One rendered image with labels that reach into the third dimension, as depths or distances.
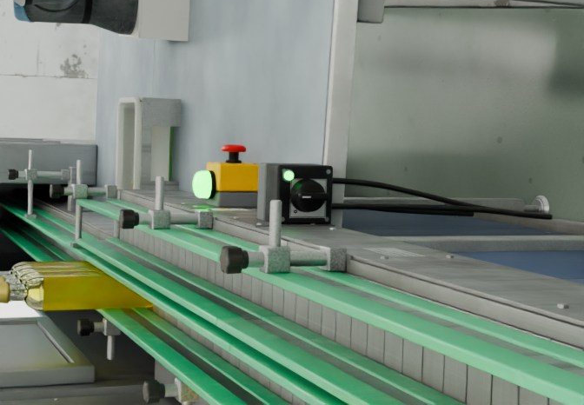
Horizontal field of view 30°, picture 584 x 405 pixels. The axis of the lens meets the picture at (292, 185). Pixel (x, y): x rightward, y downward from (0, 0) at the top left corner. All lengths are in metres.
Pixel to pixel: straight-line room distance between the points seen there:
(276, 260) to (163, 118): 1.13
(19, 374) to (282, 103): 0.61
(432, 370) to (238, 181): 0.81
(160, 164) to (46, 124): 3.58
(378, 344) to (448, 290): 0.15
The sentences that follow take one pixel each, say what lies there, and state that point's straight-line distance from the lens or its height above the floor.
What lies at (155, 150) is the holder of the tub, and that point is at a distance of 2.19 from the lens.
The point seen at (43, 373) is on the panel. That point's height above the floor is 1.07.
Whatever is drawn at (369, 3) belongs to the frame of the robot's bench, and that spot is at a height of 0.68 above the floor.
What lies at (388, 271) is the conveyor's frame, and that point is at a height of 0.88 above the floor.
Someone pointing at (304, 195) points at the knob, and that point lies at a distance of 1.42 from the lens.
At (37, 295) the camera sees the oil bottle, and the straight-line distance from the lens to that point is 1.84.
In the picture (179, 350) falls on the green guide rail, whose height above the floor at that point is 0.92.
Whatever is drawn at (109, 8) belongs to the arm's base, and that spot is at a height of 0.90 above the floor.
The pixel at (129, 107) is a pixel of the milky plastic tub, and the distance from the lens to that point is 2.34.
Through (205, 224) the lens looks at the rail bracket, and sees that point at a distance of 1.55.
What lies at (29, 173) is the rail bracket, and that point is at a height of 0.96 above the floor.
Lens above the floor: 1.35
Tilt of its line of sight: 22 degrees down
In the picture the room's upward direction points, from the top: 89 degrees counter-clockwise
